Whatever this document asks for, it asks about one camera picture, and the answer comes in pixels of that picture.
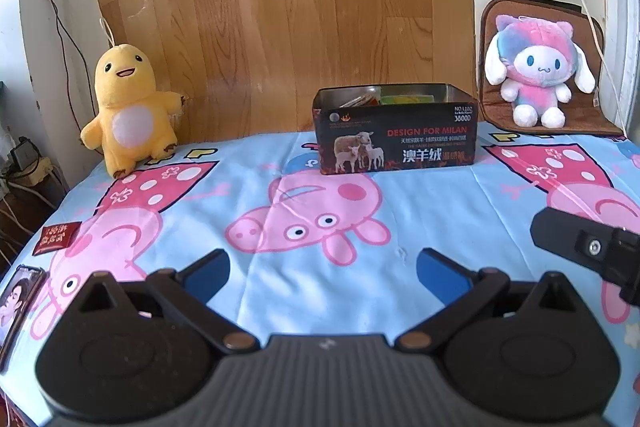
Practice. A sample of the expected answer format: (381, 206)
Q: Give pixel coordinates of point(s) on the wooden board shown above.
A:
(275, 7)

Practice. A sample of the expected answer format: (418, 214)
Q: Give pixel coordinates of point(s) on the yellow duck plush toy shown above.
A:
(130, 107)

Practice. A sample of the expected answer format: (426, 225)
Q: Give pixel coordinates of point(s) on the pig printed blue blanket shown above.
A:
(200, 227)

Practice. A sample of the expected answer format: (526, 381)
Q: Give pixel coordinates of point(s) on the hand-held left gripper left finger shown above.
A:
(210, 271)

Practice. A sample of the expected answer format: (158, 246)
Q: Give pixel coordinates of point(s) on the brown seat cushion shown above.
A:
(492, 107)

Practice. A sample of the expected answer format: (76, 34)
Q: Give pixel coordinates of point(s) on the black tin box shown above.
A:
(400, 142)

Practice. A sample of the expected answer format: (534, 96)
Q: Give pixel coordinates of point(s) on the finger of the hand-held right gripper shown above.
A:
(555, 229)

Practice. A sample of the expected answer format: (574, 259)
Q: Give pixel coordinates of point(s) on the beige power strip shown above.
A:
(27, 164)

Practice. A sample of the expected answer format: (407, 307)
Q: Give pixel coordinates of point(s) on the pink and blue bunny plush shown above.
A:
(535, 67)

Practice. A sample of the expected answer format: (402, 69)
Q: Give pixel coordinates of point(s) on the dark red packet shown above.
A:
(56, 238)

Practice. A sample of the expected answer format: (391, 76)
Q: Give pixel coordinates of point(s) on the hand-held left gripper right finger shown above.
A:
(440, 271)

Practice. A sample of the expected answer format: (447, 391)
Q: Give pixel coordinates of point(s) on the long green snack packet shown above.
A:
(405, 98)

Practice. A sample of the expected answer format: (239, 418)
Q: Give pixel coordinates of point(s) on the portrait photo card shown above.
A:
(17, 312)

